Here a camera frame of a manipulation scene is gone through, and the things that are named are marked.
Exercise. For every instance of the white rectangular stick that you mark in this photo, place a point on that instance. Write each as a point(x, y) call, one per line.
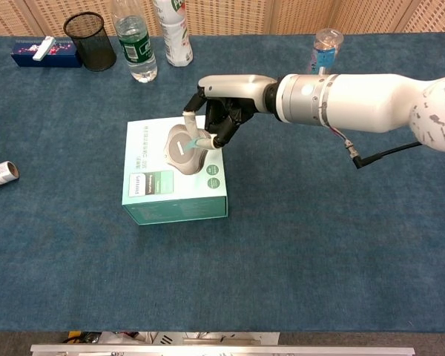
point(44, 48)

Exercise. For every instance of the wooden lattice screen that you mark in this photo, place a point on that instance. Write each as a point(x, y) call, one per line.
point(244, 15)

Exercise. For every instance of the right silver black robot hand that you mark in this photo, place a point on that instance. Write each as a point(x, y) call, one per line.
point(233, 89)

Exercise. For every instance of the blue felt table cloth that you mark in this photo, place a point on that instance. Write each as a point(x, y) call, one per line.
point(319, 241)

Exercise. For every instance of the small teal paper scrap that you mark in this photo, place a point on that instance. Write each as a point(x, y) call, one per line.
point(191, 145)

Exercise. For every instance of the white printed plastic bottle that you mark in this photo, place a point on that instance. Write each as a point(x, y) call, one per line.
point(176, 41)

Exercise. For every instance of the clear green-label water bottle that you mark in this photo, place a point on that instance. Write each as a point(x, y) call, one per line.
point(137, 48)

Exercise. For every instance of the aluminium profile rail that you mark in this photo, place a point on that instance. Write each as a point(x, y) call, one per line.
point(222, 350)

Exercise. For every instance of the teal Philips product box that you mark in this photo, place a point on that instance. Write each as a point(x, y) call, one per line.
point(152, 200)

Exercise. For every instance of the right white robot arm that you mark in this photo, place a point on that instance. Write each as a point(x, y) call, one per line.
point(356, 100)

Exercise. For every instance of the black mesh pen holder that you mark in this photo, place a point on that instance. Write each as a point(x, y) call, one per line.
point(92, 48)

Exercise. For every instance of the clear snack jar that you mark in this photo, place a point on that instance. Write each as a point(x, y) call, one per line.
point(328, 44)

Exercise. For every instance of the dark blue floral box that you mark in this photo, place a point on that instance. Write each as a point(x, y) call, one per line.
point(59, 59)

